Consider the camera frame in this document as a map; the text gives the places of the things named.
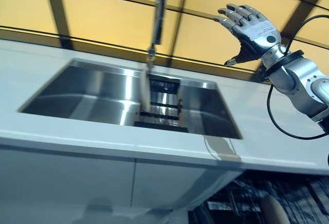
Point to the white cabinet door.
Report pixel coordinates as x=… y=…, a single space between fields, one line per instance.
x=64 y=177
x=174 y=185

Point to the black dish drying rack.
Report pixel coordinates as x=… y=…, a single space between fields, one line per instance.
x=164 y=100

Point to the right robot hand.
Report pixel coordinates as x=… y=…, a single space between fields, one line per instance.
x=257 y=32

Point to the black built-in dishwasher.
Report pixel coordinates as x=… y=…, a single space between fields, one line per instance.
x=231 y=208

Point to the chrome kitchen faucet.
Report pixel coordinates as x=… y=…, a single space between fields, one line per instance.
x=159 y=16

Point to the stainless steel sink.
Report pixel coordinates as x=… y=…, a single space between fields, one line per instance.
x=84 y=93

